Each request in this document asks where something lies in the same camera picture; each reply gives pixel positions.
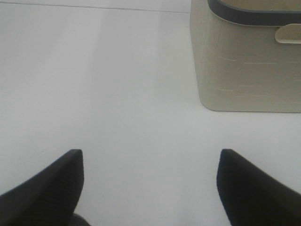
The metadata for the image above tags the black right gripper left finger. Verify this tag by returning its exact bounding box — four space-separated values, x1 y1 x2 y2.
0 150 84 226

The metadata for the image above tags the beige basket grey rim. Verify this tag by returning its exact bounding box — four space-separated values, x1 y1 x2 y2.
190 0 301 113

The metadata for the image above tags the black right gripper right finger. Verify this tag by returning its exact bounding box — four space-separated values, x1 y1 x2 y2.
216 149 301 226

